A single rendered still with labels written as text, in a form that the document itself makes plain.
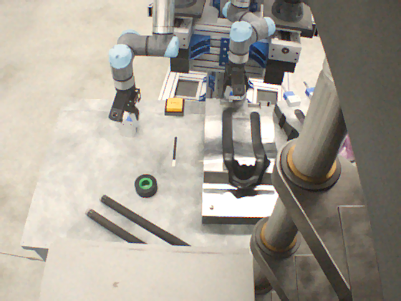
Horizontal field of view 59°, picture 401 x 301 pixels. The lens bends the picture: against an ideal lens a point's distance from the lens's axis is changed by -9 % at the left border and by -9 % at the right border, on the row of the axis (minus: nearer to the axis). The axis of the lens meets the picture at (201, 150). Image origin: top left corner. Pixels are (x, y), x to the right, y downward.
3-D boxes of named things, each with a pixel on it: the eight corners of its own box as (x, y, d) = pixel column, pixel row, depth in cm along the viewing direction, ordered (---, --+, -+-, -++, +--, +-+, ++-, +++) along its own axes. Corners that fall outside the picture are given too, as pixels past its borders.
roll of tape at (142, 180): (130, 190, 138) (129, 184, 135) (145, 175, 141) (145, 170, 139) (147, 202, 135) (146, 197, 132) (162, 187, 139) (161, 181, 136)
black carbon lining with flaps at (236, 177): (220, 113, 152) (222, 96, 144) (261, 115, 152) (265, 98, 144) (220, 190, 130) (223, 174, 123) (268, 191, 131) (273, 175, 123)
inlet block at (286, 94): (276, 89, 167) (278, 81, 162) (286, 88, 168) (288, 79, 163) (288, 111, 159) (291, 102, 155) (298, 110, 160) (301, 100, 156)
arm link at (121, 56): (133, 41, 126) (128, 57, 121) (136, 66, 135) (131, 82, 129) (111, 41, 126) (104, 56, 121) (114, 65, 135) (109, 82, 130)
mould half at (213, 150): (205, 113, 161) (205, 89, 150) (267, 116, 161) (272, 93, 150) (201, 223, 130) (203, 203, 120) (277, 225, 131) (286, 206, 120)
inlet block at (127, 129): (133, 112, 160) (132, 103, 156) (145, 115, 160) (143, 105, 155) (121, 135, 152) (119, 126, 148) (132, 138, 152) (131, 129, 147)
